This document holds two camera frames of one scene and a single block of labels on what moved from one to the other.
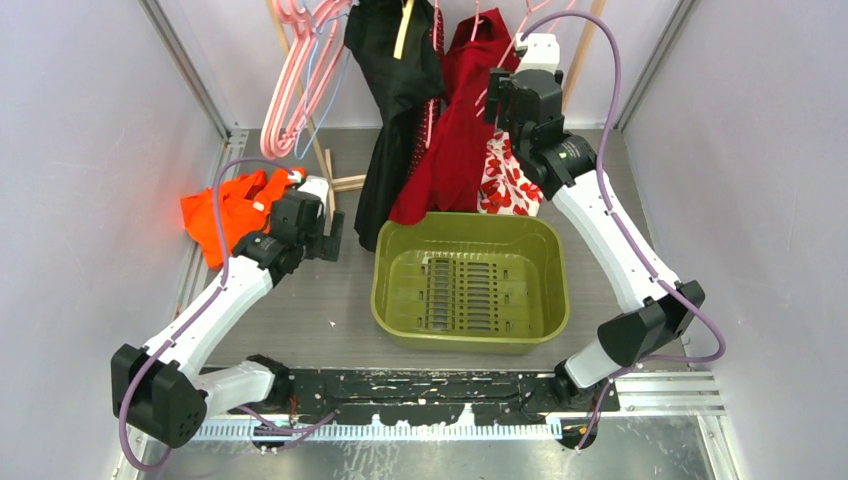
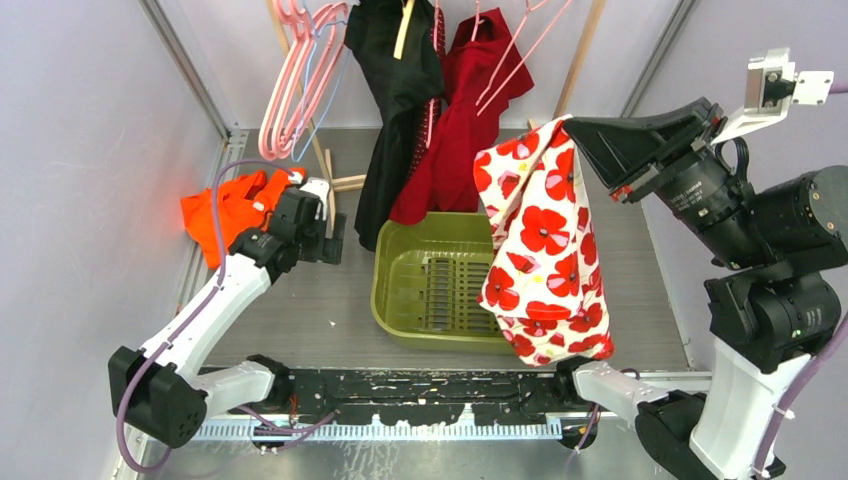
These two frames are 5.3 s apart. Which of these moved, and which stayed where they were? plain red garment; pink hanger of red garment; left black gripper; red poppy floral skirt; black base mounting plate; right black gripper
Moved: red poppy floral skirt; right black gripper
Stayed: plain red garment; black base mounting plate; left black gripper; pink hanger of red garment
